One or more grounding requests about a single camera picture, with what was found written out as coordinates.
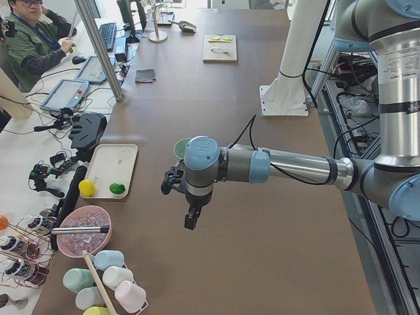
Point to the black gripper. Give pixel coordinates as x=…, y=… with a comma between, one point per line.
x=193, y=202

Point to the mint green bowl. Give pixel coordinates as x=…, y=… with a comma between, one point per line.
x=179, y=148

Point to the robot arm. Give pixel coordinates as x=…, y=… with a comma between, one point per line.
x=391, y=180

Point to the pink bowl of ice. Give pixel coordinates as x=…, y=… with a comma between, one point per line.
x=72, y=245

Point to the white ceramic spoon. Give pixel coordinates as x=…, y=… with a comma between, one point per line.
x=219, y=50

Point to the green lime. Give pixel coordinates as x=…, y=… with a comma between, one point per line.
x=117, y=188

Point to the metal tongs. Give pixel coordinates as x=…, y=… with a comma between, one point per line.
x=81, y=230

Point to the cream rabbit tray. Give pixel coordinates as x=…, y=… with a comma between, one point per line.
x=111, y=163

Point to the light blue cup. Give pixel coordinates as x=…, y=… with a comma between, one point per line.
x=107, y=258

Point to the white cup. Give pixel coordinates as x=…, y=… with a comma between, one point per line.
x=114, y=275

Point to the pink cup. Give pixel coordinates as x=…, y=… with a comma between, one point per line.
x=131, y=296

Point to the yellow lemon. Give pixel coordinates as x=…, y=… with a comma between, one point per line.
x=87, y=188

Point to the wooden cup rack pole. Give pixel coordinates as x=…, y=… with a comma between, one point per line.
x=98, y=282

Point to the pale blue-green cup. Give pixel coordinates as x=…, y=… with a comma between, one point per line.
x=89, y=297

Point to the mint green cup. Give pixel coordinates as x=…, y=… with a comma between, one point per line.
x=76, y=279

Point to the yellow cup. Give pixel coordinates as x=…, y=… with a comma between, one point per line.
x=96, y=310

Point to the grey folded cloth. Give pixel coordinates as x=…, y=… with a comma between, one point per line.
x=145, y=76

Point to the bamboo cutting board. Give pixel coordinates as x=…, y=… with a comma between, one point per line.
x=209, y=57

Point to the near teach pendant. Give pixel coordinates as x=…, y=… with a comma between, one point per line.
x=67, y=94

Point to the teach pendant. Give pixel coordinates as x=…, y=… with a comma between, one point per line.
x=92, y=71
x=67, y=94

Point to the far teach pendant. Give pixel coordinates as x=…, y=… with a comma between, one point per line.
x=92, y=71

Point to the yellow plastic knife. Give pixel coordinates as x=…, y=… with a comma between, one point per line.
x=219, y=41

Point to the wooden mug tree stand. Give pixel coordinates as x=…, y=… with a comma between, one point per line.
x=156, y=35

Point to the steel scoop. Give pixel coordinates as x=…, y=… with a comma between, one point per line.
x=184, y=26

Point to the computer mouse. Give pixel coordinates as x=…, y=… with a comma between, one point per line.
x=78, y=59

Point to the black keyboard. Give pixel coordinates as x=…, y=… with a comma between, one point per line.
x=107, y=32

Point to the black monitor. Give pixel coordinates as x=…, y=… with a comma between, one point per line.
x=132, y=35

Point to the seated person green jacket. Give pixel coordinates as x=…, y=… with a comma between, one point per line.
x=43, y=38

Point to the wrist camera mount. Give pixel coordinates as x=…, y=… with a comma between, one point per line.
x=174, y=179

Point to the white camera pillar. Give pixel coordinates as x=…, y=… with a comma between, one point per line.
x=285, y=96

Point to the copper wire bottle rack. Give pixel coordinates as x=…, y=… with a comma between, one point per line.
x=25, y=256

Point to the aluminium frame post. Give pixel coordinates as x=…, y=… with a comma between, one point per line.
x=92, y=30

